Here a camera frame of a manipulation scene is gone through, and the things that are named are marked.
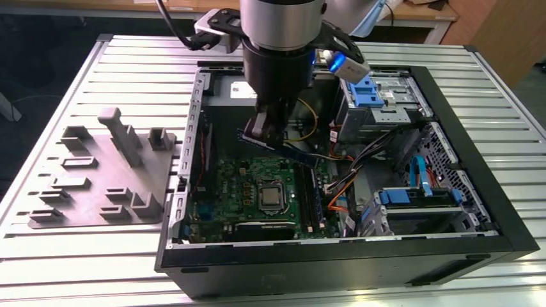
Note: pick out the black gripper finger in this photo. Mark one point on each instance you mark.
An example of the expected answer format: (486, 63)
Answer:
(259, 126)
(279, 131)

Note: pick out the green RAM stick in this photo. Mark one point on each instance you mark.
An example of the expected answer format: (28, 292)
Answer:
(297, 156)
(317, 198)

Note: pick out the black RAM slot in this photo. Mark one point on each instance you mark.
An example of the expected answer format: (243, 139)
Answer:
(300, 195)
(307, 195)

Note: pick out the silver power supply box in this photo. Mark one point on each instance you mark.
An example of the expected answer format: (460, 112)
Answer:
(225, 134)

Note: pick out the green motherboard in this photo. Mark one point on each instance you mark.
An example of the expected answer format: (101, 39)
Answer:
(229, 179)

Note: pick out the silver drive cage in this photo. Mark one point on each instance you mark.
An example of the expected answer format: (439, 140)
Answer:
(362, 124)

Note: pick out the silver CPU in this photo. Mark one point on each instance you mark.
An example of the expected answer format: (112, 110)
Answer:
(271, 196)

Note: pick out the blue board connector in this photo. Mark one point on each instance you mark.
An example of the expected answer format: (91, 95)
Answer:
(205, 213)

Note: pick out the black graphics card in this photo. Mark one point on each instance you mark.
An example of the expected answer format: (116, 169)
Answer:
(264, 231)

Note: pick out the hard disk in blue carrier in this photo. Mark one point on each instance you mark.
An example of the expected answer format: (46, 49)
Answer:
(394, 197)

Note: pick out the grey parts rack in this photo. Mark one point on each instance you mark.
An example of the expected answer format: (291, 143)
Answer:
(111, 166)

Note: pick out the black PC case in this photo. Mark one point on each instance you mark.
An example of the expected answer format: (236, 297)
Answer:
(340, 272)

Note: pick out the wooden cabinet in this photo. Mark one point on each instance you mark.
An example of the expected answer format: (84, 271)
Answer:
(503, 32)

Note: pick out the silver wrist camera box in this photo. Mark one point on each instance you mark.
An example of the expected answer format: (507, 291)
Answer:
(351, 70)
(207, 22)

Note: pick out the blue plastic drive bracket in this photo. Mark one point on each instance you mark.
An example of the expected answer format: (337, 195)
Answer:
(364, 96)

